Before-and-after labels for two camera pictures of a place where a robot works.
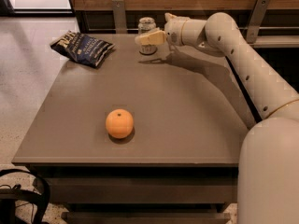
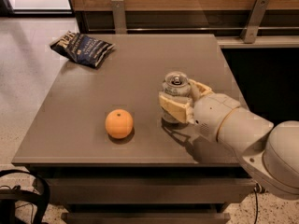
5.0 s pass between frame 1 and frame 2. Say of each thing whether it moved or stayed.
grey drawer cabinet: stayed
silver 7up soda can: moved
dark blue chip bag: stayed
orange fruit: stayed
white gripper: moved
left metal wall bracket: stayed
